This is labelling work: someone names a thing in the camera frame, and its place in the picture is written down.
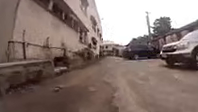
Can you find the low concrete ledge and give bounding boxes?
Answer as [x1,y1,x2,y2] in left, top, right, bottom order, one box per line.
[0,58,57,97]

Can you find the utility pole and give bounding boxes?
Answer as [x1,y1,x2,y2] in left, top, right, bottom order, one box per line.
[144,10,153,43]

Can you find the brown dirt road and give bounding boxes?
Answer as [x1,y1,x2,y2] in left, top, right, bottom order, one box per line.
[0,49,198,112]

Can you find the dark car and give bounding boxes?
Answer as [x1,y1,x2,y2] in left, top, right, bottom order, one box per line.
[121,42,159,61]

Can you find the tree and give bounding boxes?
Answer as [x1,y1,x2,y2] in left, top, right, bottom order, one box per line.
[150,15,174,38]

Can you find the distant pale building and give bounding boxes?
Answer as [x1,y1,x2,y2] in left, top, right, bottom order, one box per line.
[100,39,125,59]

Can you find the silver car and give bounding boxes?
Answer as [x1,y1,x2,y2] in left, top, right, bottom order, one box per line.
[157,27,198,73]

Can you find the pale multi-storey building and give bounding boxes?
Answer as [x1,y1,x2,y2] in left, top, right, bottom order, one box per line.
[0,0,105,67]

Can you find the wall with roof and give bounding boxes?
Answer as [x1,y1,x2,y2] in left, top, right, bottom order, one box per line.
[150,16,198,52]

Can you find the rusty pipe railing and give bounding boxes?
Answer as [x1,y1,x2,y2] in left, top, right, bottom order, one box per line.
[4,26,68,63]

